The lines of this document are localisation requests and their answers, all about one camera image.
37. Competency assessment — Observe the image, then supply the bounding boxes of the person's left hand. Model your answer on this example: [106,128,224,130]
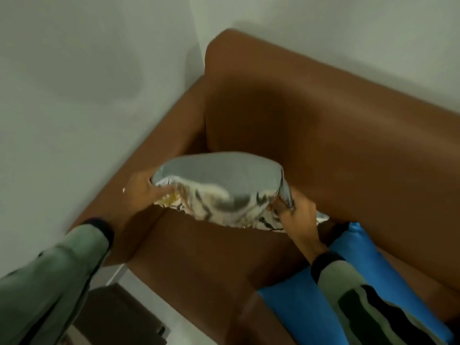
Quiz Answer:
[112,170,175,235]

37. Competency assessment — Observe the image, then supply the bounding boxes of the person's right hand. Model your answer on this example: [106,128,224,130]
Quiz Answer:
[273,187,328,264]

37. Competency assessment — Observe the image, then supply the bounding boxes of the grey floral patterned pillow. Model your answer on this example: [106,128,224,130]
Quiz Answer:
[150,151,329,233]

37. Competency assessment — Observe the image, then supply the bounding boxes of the person's right forearm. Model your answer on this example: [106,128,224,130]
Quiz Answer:
[310,251,450,345]

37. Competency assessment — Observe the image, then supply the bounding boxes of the person's left forearm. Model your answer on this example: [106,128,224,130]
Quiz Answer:
[0,218,115,345]

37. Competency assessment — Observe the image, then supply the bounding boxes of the brown leather sofa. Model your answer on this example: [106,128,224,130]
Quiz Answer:
[70,29,460,345]

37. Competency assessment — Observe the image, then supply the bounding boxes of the blue pillow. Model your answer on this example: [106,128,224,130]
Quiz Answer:
[258,222,455,345]

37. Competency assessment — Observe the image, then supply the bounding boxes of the dark brown side table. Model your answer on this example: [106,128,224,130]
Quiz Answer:
[72,283,170,345]

